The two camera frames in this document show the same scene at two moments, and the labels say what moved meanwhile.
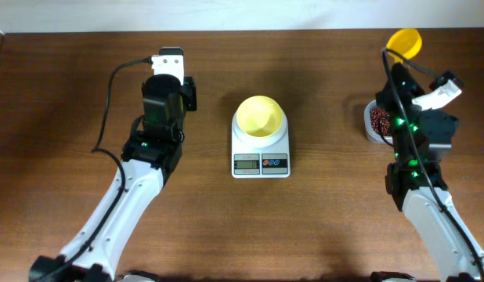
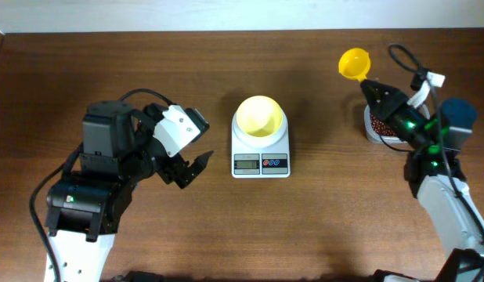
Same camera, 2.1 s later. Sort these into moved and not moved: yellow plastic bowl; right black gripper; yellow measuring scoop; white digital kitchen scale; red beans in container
Moved: yellow measuring scoop; right black gripper
Not moved: yellow plastic bowl; white digital kitchen scale; red beans in container
